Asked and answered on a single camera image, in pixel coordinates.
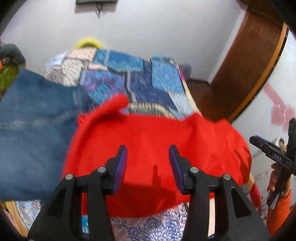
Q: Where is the red garment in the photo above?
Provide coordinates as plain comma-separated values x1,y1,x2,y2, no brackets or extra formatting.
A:
62,94,252,218

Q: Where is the orange right sleeve forearm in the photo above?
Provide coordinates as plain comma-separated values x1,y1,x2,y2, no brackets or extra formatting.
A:
266,190,292,237

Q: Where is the right hand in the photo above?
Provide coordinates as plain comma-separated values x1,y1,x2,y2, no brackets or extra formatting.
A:
267,163,291,198

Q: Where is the white wardrobe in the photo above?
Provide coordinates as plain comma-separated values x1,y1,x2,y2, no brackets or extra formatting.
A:
231,29,296,209

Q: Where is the blue jeans pile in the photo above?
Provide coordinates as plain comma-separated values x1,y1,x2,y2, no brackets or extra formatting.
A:
1,69,92,201

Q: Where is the brown wooden door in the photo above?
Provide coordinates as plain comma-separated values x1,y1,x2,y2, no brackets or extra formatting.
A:
199,9,288,122

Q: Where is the blue patchwork bedspread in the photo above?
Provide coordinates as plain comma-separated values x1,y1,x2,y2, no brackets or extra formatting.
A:
14,47,202,241

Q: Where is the green cloth covered pile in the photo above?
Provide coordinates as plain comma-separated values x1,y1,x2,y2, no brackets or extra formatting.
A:
1,44,26,97

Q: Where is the wall mounted television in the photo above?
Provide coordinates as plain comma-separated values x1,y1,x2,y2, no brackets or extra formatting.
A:
76,0,118,4

